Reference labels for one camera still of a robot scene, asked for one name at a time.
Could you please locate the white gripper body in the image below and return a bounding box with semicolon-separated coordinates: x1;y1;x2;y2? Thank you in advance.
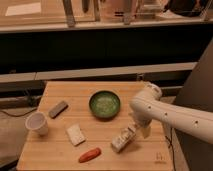
133;115;151;138

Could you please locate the white plastic bottle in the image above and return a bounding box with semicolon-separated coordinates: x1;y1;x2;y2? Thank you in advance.
111;124;137;153

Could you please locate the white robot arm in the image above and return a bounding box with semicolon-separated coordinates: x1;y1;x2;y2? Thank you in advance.
130;83;213;144

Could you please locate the green ceramic bowl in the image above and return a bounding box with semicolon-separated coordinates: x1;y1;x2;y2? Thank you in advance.
89;90;121;119

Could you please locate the orange carrot toy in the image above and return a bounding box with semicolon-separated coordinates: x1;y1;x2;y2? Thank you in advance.
78;148;101;163

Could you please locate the white sponge piece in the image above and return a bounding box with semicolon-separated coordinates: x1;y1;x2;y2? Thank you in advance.
67;124;86;146

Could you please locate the grey rectangular block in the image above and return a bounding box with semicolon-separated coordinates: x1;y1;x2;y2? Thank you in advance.
49;101;68;118

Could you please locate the white paper cup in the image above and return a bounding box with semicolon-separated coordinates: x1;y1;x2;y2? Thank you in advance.
25;112;48;136

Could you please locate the white paper sheet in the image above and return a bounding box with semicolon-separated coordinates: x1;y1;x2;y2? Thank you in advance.
5;2;41;16

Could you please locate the black cable on floor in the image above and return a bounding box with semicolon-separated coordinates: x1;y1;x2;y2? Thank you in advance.
0;107;38;118

